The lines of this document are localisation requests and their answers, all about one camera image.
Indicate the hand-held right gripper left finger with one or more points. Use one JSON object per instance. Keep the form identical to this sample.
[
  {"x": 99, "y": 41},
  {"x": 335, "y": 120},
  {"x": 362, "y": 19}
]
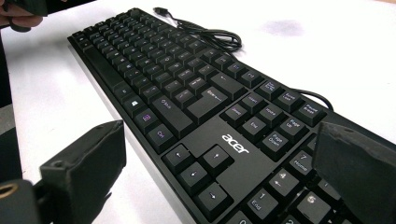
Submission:
[{"x": 84, "y": 174}]

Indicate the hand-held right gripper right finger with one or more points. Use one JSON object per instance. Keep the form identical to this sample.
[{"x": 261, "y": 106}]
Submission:
[{"x": 358, "y": 168}]

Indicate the black computer keyboard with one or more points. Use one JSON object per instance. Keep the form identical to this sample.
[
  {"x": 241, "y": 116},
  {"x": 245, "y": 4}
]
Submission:
[{"x": 202, "y": 130}]

